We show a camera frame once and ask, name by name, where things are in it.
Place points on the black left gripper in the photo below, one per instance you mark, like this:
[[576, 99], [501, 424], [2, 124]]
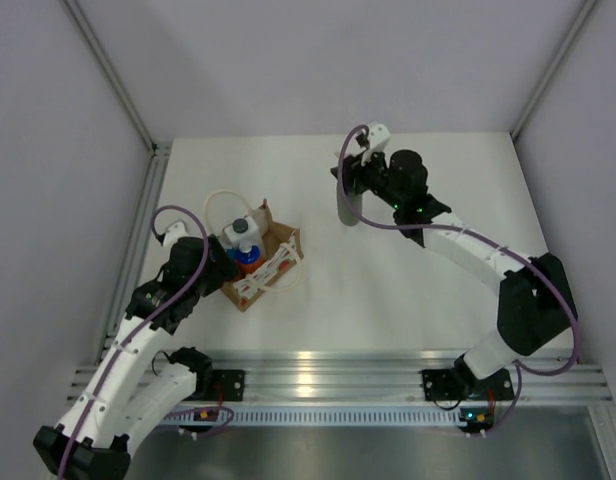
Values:
[[222, 270]]

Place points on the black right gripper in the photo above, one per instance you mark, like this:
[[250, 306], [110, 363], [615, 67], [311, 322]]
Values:
[[353, 167]]

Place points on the grey pump bottle beige top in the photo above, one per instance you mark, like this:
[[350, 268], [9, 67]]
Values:
[[349, 202]]

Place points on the orange bottle blue pump top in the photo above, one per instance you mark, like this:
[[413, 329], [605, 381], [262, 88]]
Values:
[[249, 257]]

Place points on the white bottle grey cap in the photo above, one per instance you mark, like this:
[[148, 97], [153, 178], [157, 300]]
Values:
[[244, 229]]

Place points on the burlap watermelon canvas bag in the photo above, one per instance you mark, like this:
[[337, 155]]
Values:
[[268, 254]]

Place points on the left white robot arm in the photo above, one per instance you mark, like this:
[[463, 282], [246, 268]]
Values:
[[100, 434]]

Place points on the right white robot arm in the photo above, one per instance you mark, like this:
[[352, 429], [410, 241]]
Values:
[[534, 300]]

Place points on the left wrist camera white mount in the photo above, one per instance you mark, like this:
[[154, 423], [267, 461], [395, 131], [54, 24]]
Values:
[[174, 232]]

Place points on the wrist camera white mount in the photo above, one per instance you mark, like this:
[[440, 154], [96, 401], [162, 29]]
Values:
[[174, 232], [373, 137]]

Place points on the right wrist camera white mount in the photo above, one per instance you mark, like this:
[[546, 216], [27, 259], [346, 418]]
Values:
[[373, 137]]

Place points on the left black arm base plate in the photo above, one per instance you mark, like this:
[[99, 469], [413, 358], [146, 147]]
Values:
[[227, 385]]

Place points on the white slotted cable duct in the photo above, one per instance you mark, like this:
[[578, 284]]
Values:
[[317, 416]]

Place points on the left aluminium frame post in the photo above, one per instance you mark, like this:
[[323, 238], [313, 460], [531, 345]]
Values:
[[79, 19]]

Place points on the aluminium frame post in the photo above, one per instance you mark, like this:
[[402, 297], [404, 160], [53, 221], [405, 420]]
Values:
[[79, 19], [558, 57]]

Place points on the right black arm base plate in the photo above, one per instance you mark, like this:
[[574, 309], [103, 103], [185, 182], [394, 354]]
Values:
[[448, 385]]

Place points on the right aluminium frame post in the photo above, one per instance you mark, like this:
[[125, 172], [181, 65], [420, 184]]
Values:
[[558, 57]]

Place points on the aluminium front rail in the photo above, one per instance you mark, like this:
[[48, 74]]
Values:
[[385, 378]]

